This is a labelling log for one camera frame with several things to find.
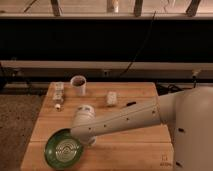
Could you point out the small white box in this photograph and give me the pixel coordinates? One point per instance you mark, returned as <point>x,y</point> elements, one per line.
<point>111,99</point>

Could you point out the green ceramic bowl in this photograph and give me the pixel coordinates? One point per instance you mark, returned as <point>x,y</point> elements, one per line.
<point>62,150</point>

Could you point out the clear plastic bottle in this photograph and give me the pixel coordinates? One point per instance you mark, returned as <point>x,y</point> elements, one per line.
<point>58,95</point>

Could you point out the white mug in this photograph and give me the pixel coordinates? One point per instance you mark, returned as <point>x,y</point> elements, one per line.
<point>78,82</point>

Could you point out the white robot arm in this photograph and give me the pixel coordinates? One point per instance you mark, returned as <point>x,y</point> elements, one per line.
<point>190,111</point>

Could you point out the black smartphone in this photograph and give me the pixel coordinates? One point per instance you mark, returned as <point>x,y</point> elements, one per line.
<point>130,104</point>

